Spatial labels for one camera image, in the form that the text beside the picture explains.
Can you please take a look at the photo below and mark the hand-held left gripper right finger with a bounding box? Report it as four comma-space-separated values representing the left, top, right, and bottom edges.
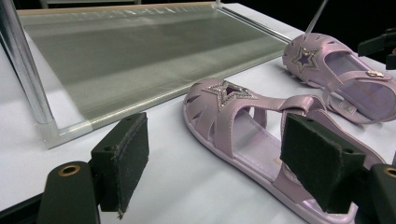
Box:
279, 113, 367, 215

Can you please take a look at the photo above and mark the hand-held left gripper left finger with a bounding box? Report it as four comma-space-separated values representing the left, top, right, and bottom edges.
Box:
91, 111, 149, 220

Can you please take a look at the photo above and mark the pink star sandal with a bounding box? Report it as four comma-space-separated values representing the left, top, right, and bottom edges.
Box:
282, 32, 396, 125
182, 77, 387, 224

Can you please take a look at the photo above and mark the metal mesh shelf rack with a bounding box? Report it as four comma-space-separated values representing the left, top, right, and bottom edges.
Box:
0, 0, 330, 150

